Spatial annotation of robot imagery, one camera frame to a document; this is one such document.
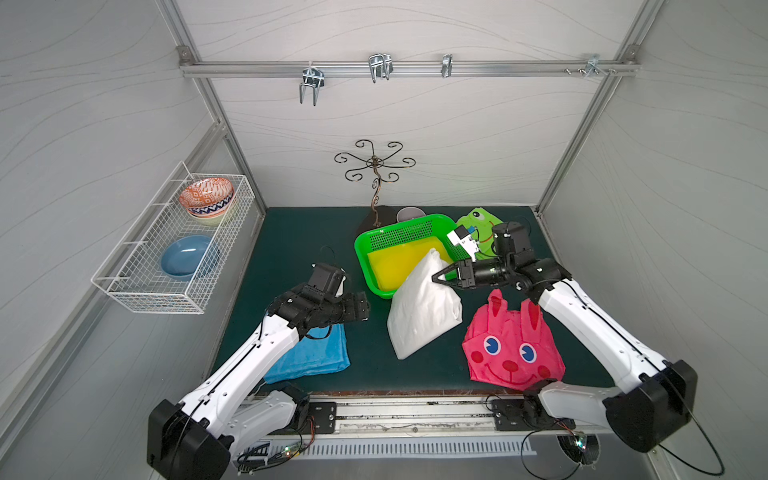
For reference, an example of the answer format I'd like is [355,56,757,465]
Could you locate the yellow raincoat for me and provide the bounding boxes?
[367,236,452,292]

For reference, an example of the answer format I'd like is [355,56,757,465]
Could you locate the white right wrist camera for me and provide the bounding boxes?
[447,225,480,262]

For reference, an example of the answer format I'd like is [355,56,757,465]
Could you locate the metal double hook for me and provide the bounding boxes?
[299,67,325,106]

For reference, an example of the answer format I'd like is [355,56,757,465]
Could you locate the metal clip hook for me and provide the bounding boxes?
[368,53,394,83]

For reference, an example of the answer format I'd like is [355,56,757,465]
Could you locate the dark metal hook stand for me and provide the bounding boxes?
[333,139,417,234]

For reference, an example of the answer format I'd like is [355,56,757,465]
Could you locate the green frog raincoat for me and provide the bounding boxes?
[456,207,502,260]

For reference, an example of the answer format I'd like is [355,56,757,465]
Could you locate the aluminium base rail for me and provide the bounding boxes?
[167,393,601,443]

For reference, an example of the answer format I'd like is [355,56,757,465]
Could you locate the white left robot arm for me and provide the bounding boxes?
[146,284,370,479]

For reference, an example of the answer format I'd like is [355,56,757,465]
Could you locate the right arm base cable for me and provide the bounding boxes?
[519,427,584,480]

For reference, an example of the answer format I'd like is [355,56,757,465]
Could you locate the lilac ceramic bowl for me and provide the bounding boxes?
[396,206,426,223]

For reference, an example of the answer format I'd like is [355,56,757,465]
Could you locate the aluminium top rail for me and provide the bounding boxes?
[176,45,641,81]

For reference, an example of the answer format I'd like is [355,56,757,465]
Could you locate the blue ceramic bowl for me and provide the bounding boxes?
[160,235,220,281]

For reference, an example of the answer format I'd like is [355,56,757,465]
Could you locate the white raincoat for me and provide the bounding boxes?
[386,248,463,360]

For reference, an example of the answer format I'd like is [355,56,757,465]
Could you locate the metal bracket hook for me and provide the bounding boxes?
[563,54,617,79]

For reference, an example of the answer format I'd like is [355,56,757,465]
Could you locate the small metal hook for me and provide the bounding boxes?
[441,54,453,79]

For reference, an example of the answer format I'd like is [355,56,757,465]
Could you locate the pink bunny raincoat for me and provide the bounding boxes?
[462,289,566,391]

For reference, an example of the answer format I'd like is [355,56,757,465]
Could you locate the green plastic basket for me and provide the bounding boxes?
[354,214,463,300]

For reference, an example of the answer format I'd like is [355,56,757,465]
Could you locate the blue folded raincoat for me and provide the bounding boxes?
[264,325,351,384]

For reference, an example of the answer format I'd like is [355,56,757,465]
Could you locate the white wire wall basket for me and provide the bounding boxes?
[91,163,254,315]

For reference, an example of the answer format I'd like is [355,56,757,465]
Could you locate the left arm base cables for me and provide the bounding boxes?
[232,413,316,476]

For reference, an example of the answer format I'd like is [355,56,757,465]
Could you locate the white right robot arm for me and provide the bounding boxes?
[432,222,698,453]

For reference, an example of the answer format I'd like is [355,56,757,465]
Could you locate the orange patterned bowl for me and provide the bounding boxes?
[178,177,235,219]

